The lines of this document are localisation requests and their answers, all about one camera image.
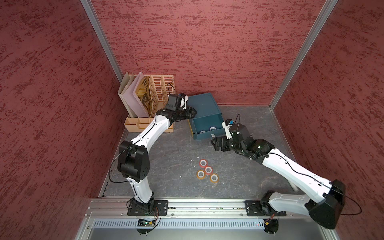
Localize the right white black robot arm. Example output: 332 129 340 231
211 119 346 230

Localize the yellow patterned book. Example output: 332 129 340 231
136 76 153 116

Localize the beige folder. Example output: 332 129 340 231
118 72 137 118

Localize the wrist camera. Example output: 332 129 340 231
179 93 188 109
222 119 234 140

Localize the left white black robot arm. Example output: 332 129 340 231
117 94 197 215

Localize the beige plastic file organizer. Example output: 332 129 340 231
124 75 176 133

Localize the orange tape roll lower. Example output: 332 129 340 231
210 174 219 183

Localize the teal drawer cabinet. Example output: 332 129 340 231
187 93 225 141

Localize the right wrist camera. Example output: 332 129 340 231
222 119 234 140

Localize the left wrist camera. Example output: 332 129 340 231
179 93 188 109

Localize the aluminium front rail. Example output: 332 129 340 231
85 198 311 220

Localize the white marker right side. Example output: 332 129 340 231
288 181 299 193

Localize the pink folder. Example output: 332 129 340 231
122 72 149 118

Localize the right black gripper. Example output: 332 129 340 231
210 135 245 153

